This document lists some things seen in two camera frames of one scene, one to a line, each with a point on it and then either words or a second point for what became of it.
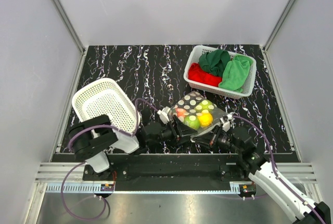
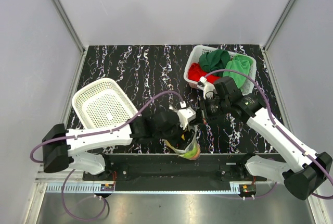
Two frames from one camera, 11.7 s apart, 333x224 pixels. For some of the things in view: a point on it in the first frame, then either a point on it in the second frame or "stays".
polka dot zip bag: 197,112 -> 193,150
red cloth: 196,73 stays
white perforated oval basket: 107,96 stays
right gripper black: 209,139 -> 205,110
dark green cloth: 215,62 stays
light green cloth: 235,74 stays
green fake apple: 192,121 -> 193,154
